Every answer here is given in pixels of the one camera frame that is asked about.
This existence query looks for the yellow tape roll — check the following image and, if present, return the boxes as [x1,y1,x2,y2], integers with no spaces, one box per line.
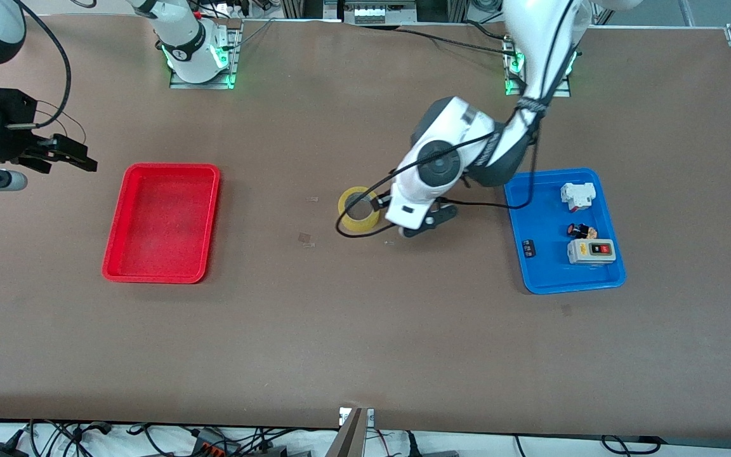
[338,185,381,233]

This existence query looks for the red plastic tray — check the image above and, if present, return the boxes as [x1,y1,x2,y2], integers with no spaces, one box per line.
[102,163,221,284]

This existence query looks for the blue plastic tray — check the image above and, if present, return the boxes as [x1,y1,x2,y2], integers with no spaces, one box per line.
[504,168,627,295]

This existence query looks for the white circuit breaker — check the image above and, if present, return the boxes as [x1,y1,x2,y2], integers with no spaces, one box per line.
[561,182,596,213]

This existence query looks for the white marker plate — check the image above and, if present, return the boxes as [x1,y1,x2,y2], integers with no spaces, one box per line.
[339,407,375,427]

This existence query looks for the aluminium profile bar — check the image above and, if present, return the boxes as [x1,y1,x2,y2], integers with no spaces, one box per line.
[326,408,367,457]

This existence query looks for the orange black connector block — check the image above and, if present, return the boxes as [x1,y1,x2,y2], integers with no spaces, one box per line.
[190,427,240,455]

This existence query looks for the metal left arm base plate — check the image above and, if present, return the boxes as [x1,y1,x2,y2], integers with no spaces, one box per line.
[504,38,572,97]

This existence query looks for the black cable on table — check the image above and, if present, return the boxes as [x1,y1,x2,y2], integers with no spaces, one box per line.
[396,20,512,54]

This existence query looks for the aluminium frame with device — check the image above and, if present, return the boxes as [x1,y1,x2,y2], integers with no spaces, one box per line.
[280,0,469,26]

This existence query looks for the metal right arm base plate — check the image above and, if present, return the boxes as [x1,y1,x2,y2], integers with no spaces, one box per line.
[169,19,240,89]

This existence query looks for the grey switch box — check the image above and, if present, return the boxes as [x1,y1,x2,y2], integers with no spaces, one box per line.
[567,239,617,265]

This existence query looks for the black looped floor cable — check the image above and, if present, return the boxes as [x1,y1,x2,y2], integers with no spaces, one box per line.
[600,434,666,455]

